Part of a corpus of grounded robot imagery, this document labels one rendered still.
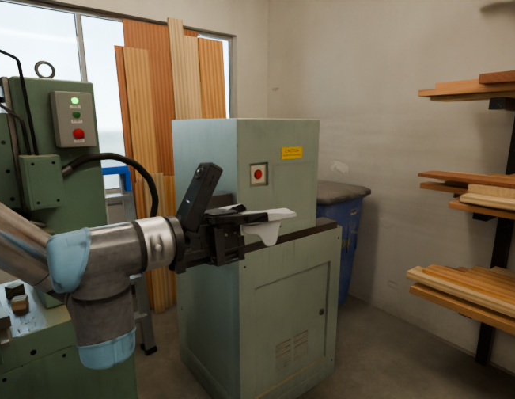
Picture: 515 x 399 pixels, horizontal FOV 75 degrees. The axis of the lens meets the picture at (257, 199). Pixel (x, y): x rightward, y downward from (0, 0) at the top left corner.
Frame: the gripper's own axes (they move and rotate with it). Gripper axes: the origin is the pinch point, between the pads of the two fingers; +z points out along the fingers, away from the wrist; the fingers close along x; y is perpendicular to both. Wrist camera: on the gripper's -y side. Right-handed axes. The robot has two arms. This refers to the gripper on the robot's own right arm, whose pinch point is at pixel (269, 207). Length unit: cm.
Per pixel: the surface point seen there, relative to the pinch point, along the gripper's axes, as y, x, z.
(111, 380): 62, -72, -19
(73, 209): 2, -74, -22
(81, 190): -4, -74, -19
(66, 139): -20, -65, -23
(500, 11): -75, -20, 177
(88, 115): -27, -65, -16
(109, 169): -11, -147, 7
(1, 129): -24, -73, -38
